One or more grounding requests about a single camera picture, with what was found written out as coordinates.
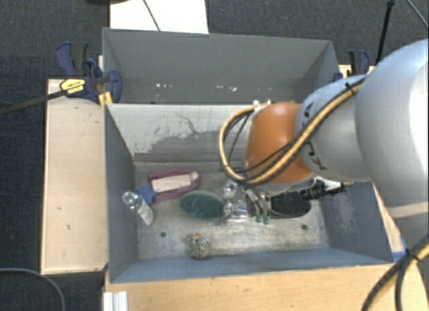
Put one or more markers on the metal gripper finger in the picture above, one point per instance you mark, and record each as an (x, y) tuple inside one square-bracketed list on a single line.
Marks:
[(234, 210), (231, 190)]

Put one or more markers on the dark green oval sponge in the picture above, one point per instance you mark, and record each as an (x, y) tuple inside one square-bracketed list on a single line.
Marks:
[(201, 205)]

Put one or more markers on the black textured oval object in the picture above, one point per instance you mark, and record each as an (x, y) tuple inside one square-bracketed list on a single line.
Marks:
[(290, 206)]

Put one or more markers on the speckled yellow-grey ball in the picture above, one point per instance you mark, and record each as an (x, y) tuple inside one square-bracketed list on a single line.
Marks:
[(199, 246)]

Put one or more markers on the maroon loop with pale block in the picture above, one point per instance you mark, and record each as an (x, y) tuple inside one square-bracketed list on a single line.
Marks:
[(174, 182)]

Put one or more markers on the blue plastic piece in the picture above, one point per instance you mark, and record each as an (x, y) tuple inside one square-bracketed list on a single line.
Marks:
[(147, 194)]

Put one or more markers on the clear plastic bottle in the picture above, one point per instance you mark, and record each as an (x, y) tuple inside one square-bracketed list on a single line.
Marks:
[(140, 207)]

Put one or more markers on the grey metal bin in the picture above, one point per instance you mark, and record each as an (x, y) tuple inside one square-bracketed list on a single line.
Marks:
[(201, 68)]

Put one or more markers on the pale wood board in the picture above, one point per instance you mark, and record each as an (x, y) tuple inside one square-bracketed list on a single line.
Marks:
[(73, 175)]

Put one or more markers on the black cylinder on white bracket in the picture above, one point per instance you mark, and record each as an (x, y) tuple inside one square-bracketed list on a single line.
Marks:
[(313, 193)]

